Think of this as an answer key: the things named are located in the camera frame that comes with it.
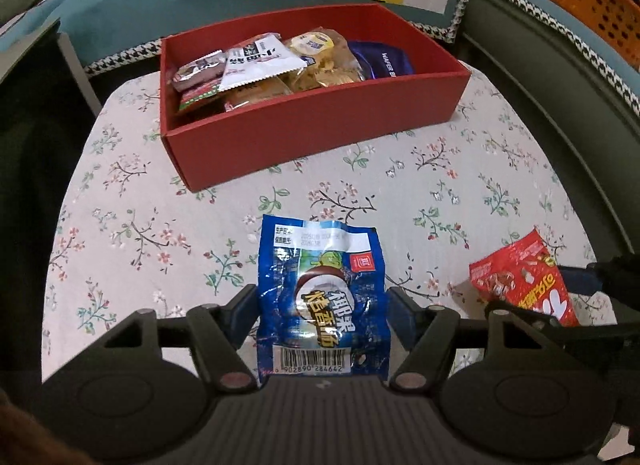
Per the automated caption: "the red candy packet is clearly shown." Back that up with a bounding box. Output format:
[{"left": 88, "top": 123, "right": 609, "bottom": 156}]
[{"left": 469, "top": 229, "right": 579, "bottom": 326}]

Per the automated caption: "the blue coconut snack packet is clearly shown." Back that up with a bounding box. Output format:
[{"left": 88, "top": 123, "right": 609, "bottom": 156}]
[{"left": 256, "top": 214, "right": 390, "bottom": 381}]

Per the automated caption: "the white rice cracker packet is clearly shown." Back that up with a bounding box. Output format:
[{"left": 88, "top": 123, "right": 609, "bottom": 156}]
[{"left": 219, "top": 32, "right": 307, "bottom": 92}]

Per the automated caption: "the dark blue wafer biscuit packet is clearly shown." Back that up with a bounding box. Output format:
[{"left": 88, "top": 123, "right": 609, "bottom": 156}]
[{"left": 347, "top": 41, "right": 414, "bottom": 79}]

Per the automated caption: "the white green Kapsrons snack packet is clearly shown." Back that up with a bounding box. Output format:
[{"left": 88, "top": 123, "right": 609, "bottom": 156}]
[{"left": 178, "top": 77, "right": 221, "bottom": 114}]

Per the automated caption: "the gold foil snack packet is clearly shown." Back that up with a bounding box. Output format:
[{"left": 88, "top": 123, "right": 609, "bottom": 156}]
[{"left": 224, "top": 77, "right": 292, "bottom": 112}]

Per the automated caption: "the floral tablecloth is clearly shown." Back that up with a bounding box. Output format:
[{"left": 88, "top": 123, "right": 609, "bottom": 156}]
[{"left": 41, "top": 70, "right": 596, "bottom": 375}]

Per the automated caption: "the red cardboard box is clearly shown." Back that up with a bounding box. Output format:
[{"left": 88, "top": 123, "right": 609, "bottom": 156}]
[{"left": 160, "top": 3, "right": 470, "bottom": 192}]

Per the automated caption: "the grey green sofa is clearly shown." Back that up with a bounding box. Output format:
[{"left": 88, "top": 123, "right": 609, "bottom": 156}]
[{"left": 0, "top": 0, "right": 640, "bottom": 266}]

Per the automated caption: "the brown red snack packet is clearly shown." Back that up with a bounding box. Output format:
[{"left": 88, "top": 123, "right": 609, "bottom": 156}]
[{"left": 171, "top": 50, "right": 227, "bottom": 92}]

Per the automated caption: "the yellow cookie bag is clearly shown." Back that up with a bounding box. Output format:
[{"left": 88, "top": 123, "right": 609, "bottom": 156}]
[{"left": 280, "top": 27, "right": 366, "bottom": 93}]

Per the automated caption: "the grey side table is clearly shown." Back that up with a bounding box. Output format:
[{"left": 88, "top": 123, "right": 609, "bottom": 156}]
[{"left": 1, "top": 18, "right": 103, "bottom": 117}]

